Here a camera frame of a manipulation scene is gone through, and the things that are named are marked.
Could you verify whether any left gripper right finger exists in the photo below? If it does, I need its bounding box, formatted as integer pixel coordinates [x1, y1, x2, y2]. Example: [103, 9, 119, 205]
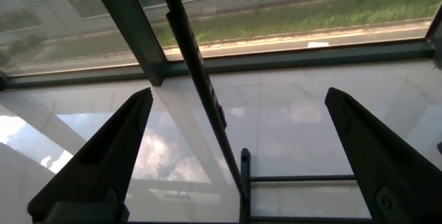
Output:
[324, 87, 442, 223]

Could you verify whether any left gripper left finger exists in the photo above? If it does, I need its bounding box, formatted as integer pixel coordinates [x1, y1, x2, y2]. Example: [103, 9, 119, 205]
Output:
[27, 87, 155, 223]

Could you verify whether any black clothes rack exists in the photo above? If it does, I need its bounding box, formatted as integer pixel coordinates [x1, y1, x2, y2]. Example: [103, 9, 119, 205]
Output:
[155, 0, 373, 223]

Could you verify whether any window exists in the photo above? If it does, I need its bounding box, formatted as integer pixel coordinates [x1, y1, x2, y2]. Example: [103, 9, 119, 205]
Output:
[0, 0, 442, 90]

